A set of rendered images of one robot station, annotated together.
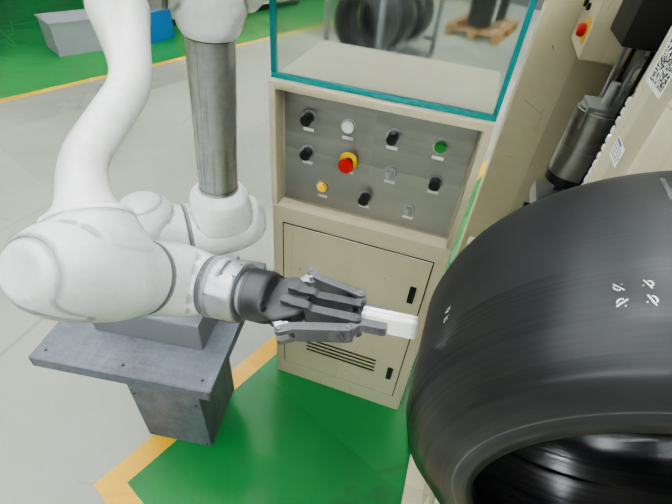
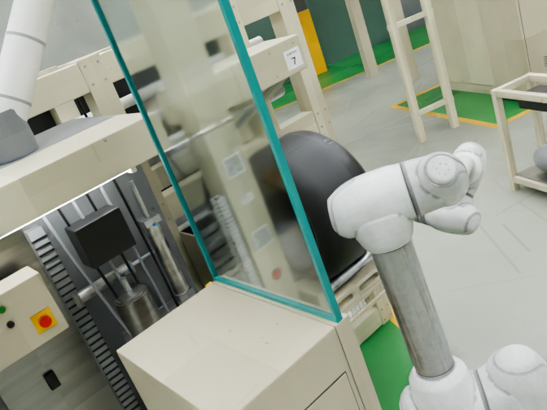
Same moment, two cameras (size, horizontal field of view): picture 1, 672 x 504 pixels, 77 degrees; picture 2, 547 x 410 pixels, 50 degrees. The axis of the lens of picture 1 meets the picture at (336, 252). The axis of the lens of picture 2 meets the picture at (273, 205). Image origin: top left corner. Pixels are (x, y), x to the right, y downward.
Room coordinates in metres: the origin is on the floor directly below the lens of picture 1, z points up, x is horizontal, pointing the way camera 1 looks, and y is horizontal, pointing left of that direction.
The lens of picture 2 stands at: (1.98, 0.96, 2.06)
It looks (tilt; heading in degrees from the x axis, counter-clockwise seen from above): 21 degrees down; 222
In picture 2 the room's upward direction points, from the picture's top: 21 degrees counter-clockwise
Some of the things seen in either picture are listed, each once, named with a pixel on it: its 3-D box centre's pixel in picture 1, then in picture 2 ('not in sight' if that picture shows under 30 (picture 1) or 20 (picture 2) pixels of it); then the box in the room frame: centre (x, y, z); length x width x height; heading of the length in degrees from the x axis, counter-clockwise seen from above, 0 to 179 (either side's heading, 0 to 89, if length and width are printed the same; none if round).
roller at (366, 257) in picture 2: not in sight; (345, 274); (0.36, -0.28, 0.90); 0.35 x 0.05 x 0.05; 165
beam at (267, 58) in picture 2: not in sight; (234, 78); (0.13, -0.68, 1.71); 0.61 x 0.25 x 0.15; 165
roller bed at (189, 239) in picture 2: not in sight; (217, 252); (0.45, -0.84, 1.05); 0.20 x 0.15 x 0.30; 165
